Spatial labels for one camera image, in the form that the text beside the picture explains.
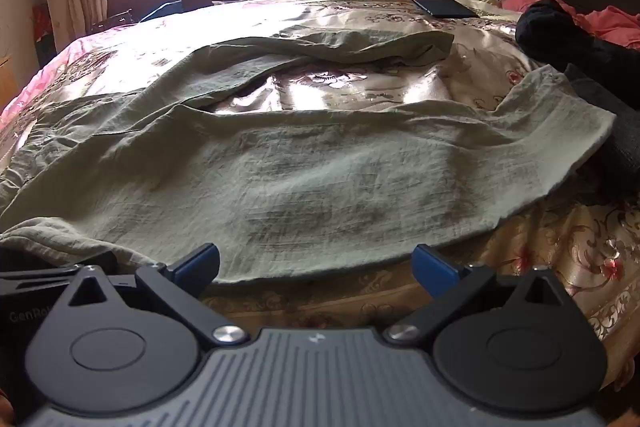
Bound black phone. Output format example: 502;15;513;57
412;0;481;20

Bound cream cloth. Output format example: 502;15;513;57
457;0;521;25

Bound floral satin bedspread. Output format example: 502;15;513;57
0;0;640;388

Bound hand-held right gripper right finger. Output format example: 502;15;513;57
382;243;577;349

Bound olive green pants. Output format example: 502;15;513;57
0;29;617;286

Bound black garment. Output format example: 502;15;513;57
515;0;640;80

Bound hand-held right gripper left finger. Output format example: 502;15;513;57
62;243;251;349

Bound blue object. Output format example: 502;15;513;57
142;4;183;22

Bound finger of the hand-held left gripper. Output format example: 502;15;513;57
0;264;83;294

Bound pink garment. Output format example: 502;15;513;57
500;0;640;52

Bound red cloth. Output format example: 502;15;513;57
32;4;53;42

